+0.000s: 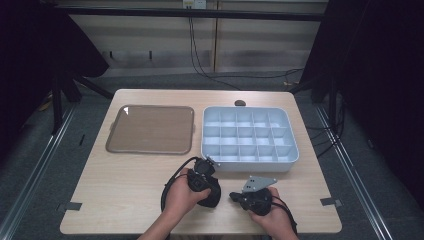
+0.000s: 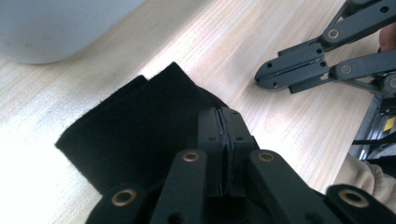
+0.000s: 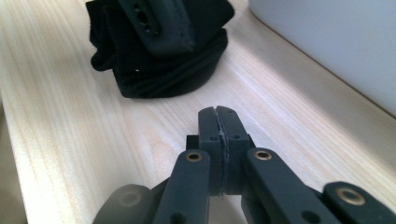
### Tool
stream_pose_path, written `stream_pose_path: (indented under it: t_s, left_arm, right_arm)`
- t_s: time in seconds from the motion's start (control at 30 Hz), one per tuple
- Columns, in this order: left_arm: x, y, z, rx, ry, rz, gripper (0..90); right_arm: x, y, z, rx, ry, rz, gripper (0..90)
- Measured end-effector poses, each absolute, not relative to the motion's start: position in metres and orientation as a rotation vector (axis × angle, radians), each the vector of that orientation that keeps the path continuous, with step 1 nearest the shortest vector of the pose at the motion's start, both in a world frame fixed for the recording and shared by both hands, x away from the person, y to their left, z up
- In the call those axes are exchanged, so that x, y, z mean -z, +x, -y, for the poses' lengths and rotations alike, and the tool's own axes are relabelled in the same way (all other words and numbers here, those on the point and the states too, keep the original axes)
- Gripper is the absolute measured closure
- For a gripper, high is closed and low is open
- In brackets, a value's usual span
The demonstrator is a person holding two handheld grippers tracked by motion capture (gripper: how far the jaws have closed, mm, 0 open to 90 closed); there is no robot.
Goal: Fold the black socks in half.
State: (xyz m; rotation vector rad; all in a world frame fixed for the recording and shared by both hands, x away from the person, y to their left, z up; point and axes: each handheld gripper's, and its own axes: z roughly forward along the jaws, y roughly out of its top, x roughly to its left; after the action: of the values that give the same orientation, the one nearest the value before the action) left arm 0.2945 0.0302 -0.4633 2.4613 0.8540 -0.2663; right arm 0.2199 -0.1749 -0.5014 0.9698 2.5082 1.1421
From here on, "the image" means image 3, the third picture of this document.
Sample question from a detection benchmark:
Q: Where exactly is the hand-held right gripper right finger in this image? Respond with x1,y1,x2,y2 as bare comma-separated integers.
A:
215,105,257,196

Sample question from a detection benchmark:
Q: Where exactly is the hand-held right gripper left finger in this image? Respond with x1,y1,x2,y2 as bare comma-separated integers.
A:
186,106,226,198

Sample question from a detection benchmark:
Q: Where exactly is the black sock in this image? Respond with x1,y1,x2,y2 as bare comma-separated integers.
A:
85,0,236,100

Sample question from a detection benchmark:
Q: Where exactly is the white compartment storage box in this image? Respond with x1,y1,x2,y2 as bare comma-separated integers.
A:
247,0,396,118

